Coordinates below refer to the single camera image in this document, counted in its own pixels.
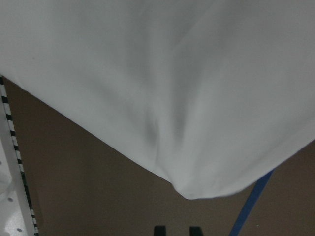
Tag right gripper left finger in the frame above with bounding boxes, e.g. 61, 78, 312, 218
154, 225, 166, 236

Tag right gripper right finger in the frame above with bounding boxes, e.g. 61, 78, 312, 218
189, 226, 203, 236

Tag white long-sleeve printed shirt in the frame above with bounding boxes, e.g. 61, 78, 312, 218
0, 0, 315, 200

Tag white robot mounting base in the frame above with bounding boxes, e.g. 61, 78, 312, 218
0, 76, 39, 236

